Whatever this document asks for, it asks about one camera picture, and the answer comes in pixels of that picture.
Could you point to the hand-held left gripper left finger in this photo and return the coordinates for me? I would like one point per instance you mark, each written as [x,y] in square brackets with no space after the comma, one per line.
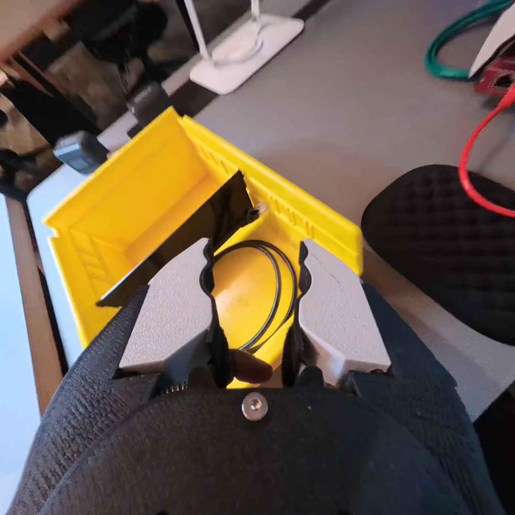
[169,314]

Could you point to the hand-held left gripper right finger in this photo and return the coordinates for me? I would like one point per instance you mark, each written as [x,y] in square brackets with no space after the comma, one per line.
[342,318]

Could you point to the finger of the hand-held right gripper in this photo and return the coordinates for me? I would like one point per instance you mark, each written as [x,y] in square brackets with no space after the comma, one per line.
[501,40]

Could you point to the red ethernet splitter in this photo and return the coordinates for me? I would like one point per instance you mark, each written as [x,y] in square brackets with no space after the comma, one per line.
[493,78]

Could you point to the yellow plastic bin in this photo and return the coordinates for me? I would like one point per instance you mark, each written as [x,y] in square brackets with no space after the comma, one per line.
[153,193]

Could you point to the grey desk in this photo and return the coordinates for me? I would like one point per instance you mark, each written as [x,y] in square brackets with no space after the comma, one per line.
[362,120]

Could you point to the person's left hand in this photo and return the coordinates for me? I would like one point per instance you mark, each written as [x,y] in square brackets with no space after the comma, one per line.
[253,369]

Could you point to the black bin divider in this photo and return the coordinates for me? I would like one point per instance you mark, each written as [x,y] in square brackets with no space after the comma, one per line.
[209,225]

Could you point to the black quilted wrist pad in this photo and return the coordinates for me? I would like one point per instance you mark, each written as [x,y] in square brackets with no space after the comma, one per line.
[442,249]

